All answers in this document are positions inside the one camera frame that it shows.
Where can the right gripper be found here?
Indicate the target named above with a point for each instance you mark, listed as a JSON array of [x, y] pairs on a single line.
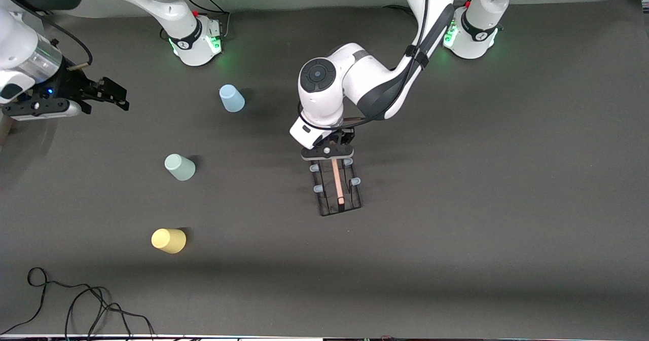
[[72, 84]]

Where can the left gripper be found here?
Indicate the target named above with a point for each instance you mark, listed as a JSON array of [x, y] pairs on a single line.
[[345, 137]]

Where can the pale green plastic cup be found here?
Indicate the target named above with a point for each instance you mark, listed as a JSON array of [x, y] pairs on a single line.
[[180, 167]]

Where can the yellow plastic cup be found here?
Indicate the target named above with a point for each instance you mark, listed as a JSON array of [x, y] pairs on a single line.
[[168, 240]]

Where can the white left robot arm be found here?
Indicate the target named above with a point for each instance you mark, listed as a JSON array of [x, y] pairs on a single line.
[[324, 92]]

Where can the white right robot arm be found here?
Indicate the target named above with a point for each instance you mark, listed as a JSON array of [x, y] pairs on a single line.
[[167, 1]]

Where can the light blue plastic cup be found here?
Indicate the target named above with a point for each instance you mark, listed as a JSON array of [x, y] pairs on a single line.
[[231, 99]]

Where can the dark grey table mat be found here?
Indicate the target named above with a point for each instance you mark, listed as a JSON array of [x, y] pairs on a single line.
[[405, 280]]

